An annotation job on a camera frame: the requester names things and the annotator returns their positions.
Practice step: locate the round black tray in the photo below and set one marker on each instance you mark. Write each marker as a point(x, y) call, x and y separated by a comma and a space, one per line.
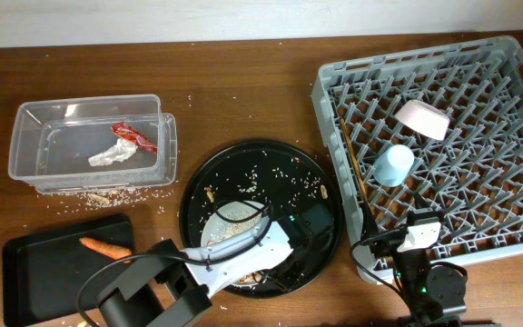
point(264, 171)

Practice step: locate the orange carrot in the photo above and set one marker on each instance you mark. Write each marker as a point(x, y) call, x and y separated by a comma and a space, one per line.
point(113, 251)

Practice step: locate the peanut shell on table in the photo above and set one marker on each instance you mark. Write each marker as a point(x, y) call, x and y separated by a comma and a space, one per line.
point(98, 199)

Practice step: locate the grey plate with scraps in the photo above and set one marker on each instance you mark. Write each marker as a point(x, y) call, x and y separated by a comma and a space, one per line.
point(226, 221)

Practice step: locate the black rectangular tray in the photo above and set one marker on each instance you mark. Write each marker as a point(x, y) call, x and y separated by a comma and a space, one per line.
point(42, 272)

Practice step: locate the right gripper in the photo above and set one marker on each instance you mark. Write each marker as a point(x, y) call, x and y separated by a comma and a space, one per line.
point(388, 241)

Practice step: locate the light blue cup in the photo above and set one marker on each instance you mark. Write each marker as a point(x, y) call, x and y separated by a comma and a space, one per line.
point(393, 166)

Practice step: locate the red snack wrapper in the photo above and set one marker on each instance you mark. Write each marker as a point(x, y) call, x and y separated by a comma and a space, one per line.
point(128, 133)

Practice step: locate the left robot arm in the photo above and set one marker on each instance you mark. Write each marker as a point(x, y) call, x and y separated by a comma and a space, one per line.
point(167, 286)

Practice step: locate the wooden chopstick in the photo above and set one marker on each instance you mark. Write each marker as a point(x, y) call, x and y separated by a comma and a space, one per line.
point(356, 166)

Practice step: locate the peanut on tray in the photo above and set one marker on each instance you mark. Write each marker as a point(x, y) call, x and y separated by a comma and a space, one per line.
point(324, 192)

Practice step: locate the white tissue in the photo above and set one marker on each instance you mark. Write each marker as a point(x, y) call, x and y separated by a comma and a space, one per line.
point(121, 151)

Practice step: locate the grey dishwasher rack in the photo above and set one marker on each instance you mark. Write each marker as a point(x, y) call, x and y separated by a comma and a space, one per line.
point(474, 176)

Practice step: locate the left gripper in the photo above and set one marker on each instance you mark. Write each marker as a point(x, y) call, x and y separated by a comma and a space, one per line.
point(297, 278)

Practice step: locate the clear plastic bin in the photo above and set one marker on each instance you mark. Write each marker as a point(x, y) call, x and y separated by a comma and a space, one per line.
point(53, 141)

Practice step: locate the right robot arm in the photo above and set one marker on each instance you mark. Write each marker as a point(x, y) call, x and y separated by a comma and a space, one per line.
point(433, 292)

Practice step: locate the pink bowl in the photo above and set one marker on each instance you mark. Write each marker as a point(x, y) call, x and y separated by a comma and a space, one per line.
point(424, 119)

